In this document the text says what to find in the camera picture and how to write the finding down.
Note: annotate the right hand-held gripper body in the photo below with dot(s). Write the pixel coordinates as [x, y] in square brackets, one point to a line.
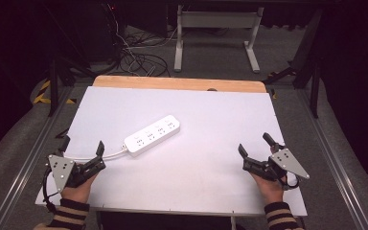
[281, 164]

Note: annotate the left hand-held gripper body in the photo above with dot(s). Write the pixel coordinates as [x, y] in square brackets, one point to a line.
[62, 169]

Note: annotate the person's left hand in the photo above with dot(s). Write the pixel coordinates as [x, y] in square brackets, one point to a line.
[78, 191]

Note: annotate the person's right hand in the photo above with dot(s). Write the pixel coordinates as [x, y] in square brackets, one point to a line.
[268, 190]

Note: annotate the white power strip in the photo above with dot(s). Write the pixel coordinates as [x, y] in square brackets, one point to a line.
[153, 134]

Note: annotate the yellow black hazard tape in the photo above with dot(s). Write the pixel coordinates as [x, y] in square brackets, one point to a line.
[43, 92]

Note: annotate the black metal stand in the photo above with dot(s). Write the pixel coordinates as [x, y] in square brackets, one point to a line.
[54, 86]
[313, 64]

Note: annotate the white board sheet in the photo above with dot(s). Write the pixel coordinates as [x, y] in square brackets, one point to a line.
[185, 179]

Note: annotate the dark computer case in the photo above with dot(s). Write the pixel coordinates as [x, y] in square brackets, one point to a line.
[103, 32]

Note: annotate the metal floor rail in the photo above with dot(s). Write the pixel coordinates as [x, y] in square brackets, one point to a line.
[332, 159]
[28, 163]

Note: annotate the white metal desk frame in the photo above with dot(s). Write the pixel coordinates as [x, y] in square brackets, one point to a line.
[218, 19]

